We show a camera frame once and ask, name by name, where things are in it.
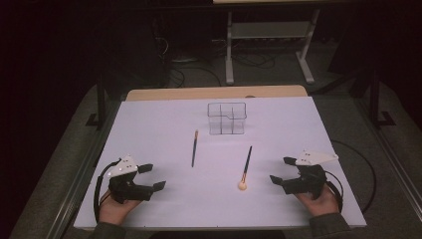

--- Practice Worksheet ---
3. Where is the right hand-held gripper cable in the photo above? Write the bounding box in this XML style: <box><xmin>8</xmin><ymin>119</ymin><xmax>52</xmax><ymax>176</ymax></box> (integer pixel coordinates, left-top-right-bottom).
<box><xmin>322</xmin><ymin>169</ymin><xmax>344</xmax><ymax>213</ymax></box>

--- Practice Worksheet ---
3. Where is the clear acrylic organizer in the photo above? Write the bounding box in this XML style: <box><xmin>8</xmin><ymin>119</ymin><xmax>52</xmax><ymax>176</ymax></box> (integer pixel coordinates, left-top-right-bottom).
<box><xmin>207</xmin><ymin>102</ymin><xmax>248</xmax><ymax>135</ymax></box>

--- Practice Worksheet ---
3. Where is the left hand-held gripper cable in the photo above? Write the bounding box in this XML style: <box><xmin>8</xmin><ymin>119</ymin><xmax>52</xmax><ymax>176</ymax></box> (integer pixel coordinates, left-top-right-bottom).
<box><xmin>94</xmin><ymin>158</ymin><xmax>122</xmax><ymax>223</ymax></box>

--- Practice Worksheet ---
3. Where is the black floor cable arc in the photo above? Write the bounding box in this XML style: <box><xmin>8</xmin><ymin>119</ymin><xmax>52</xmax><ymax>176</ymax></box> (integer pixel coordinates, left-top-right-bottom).
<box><xmin>331</xmin><ymin>138</ymin><xmax>377</xmax><ymax>214</ymax></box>

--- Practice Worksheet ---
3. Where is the black metal stand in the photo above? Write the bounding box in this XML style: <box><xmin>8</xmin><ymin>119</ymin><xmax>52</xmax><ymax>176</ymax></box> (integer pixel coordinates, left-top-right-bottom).
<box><xmin>369</xmin><ymin>71</ymin><xmax>397</xmax><ymax>127</ymax></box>
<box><xmin>85</xmin><ymin>74</ymin><xmax>109</xmax><ymax>130</ymax></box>

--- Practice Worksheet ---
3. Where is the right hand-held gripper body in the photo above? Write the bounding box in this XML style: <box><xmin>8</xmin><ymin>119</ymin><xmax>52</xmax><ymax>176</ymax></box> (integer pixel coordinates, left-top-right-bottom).
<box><xmin>282</xmin><ymin>149</ymin><xmax>339</xmax><ymax>200</ymax></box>

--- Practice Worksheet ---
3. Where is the person's left hand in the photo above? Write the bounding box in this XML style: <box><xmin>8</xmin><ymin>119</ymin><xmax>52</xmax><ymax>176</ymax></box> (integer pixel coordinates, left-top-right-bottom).
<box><xmin>99</xmin><ymin>191</ymin><xmax>142</xmax><ymax>226</ymax></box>

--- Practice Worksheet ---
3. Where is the black floor cable loop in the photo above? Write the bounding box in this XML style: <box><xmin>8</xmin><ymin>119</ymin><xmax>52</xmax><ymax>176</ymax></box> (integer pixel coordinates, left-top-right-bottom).
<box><xmin>168</xmin><ymin>65</ymin><xmax>223</xmax><ymax>89</ymax></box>

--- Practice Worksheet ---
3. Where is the brush with round beige tip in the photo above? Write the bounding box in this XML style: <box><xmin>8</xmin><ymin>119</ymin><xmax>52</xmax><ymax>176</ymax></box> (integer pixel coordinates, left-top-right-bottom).
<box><xmin>237</xmin><ymin>145</ymin><xmax>254</xmax><ymax>191</ymax></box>

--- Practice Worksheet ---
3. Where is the aluminium frame rail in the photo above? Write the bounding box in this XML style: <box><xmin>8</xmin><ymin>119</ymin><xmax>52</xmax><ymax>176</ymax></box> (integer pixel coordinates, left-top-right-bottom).
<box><xmin>351</xmin><ymin>99</ymin><xmax>422</xmax><ymax>213</ymax></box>
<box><xmin>46</xmin><ymin>99</ymin><xmax>121</xmax><ymax>239</ymax></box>

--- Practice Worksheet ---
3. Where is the hand-held gripper cable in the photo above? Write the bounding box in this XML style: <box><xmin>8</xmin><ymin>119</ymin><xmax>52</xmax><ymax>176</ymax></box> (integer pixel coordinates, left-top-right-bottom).
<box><xmin>94</xmin><ymin>158</ymin><xmax>122</xmax><ymax>223</ymax></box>
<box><xmin>322</xmin><ymin>169</ymin><xmax>344</xmax><ymax>213</ymax></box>

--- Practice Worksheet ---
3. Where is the white board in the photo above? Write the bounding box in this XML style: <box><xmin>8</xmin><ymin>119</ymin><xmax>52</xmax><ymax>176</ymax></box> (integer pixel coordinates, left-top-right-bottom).
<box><xmin>73</xmin><ymin>96</ymin><xmax>367</xmax><ymax>231</ymax></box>

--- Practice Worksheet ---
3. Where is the person's right hand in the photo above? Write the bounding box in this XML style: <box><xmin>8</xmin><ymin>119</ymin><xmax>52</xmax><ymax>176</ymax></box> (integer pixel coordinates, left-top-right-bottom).
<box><xmin>295</xmin><ymin>186</ymin><xmax>340</xmax><ymax>219</ymax></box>

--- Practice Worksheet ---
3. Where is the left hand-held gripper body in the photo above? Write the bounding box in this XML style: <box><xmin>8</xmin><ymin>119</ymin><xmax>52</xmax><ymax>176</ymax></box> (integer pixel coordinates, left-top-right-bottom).
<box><xmin>107</xmin><ymin>154</ymin><xmax>155</xmax><ymax>204</ymax></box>

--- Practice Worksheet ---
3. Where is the white metal desk frame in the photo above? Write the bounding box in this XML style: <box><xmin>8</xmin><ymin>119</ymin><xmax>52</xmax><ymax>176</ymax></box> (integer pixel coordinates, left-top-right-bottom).
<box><xmin>225</xmin><ymin>9</ymin><xmax>321</xmax><ymax>86</ymax></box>

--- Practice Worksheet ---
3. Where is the wooden table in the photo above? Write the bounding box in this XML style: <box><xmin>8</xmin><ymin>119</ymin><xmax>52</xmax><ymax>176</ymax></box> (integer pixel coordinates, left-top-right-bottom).
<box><xmin>125</xmin><ymin>85</ymin><xmax>309</xmax><ymax>102</ymax></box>

